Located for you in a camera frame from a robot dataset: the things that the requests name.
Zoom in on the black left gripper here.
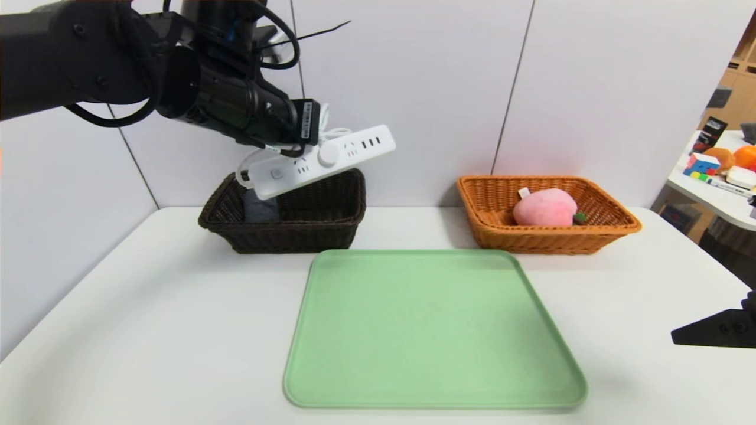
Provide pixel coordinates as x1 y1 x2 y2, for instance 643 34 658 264
258 87 321 146

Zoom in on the white power strip with cable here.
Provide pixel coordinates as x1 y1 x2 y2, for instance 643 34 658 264
236 103 396 201

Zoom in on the grey towel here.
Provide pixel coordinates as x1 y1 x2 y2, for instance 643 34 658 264
243 189 279 224

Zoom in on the pink plush peach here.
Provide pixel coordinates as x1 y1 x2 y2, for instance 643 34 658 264
513 188 587 228

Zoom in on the dark brown wicker basket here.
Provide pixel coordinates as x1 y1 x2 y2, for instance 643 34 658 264
198 169 367 255

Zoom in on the orange wicker basket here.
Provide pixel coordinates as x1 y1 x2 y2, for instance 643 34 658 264
456 175 643 256

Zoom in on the light green plastic tray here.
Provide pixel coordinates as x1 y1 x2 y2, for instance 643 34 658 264
282 249 589 410

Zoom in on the colourful puzzle cube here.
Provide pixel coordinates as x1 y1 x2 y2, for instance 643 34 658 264
683 152 721 179

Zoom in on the black standing card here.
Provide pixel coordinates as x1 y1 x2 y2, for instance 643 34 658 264
691 117 728 154

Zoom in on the orange toy bread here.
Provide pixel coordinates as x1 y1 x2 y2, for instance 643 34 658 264
703 147 735 172

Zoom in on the white marker pen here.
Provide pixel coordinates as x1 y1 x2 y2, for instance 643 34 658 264
707 177 756 201

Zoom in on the wooden shelf unit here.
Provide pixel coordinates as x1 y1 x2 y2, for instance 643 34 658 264
699 6 756 132

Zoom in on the small white box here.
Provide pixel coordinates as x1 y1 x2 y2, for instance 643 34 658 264
725 166 756 189

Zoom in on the white side table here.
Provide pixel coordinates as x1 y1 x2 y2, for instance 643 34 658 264
666 130 756 233

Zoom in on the black left arm wrist cable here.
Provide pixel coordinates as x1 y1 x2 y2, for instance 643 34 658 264
62 0 302 128

